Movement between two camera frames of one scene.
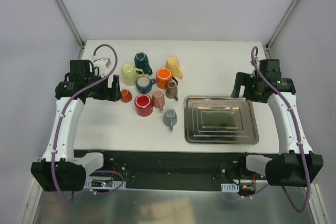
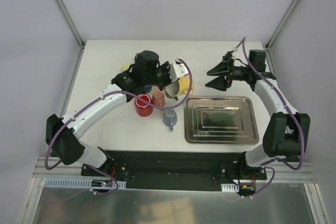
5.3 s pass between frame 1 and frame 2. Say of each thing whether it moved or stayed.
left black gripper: moved
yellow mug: moved
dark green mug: stayed
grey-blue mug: stayed
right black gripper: moved
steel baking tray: stayed
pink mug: stayed
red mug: stayed
